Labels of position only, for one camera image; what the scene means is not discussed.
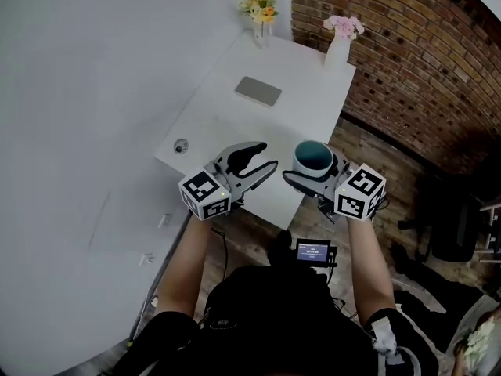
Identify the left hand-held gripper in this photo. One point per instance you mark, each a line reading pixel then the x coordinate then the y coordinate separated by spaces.
pixel 203 194

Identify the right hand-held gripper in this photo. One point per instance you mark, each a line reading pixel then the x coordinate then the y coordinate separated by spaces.
pixel 360 194

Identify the white cup with teal inside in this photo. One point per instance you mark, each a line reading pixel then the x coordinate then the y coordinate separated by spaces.
pixel 309 171

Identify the grey rectangular pad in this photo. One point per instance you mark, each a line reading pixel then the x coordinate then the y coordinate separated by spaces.
pixel 258 91

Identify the person's right forearm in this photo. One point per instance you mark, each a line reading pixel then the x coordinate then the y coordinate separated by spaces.
pixel 368 272

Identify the person's left forearm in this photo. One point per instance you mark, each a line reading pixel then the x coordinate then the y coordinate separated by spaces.
pixel 180 272

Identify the white square table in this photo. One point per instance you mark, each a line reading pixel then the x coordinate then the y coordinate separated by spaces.
pixel 254 131

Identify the chest-mounted screen device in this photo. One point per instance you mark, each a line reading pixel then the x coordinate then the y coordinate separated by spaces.
pixel 312 252

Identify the person's black shoe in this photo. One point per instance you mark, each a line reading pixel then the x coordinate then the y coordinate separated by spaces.
pixel 280 249

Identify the black bag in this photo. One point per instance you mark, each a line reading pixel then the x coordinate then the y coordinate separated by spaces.
pixel 409 261

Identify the clear glass vase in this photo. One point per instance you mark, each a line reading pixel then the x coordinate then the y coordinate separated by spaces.
pixel 262 37

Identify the black office chair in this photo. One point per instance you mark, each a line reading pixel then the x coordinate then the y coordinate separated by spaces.
pixel 450 225

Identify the pink flower bouquet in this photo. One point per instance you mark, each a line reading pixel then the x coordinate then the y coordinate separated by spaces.
pixel 344 26

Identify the yellow flower bouquet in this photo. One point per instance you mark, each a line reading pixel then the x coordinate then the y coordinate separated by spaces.
pixel 260 8

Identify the person's black shirt torso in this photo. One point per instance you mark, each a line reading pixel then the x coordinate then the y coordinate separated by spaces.
pixel 274 327

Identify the white metal-legged desk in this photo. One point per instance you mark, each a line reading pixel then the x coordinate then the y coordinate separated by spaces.
pixel 494 210

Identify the white wall socket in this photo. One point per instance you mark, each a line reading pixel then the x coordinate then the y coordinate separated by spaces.
pixel 165 221
pixel 147 259

